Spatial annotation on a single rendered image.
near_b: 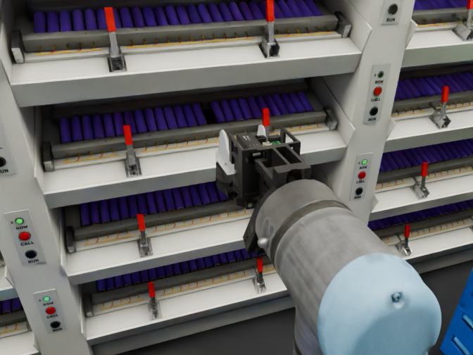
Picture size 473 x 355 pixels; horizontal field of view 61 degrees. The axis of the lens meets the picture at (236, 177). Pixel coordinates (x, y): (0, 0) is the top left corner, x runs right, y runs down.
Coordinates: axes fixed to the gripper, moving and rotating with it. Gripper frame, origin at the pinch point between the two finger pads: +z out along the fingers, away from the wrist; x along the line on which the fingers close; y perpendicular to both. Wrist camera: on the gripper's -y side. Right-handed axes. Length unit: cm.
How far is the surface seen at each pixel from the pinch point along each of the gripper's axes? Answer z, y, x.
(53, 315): 17, -40, 35
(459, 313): -3, -49, -54
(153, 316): 19, -49, 15
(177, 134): 22.5, -5.4, 4.8
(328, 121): 21.7, -6.8, -28.2
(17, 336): 22, -48, 44
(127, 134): 18.6, -2.5, 14.3
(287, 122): 22.5, -6.0, -18.8
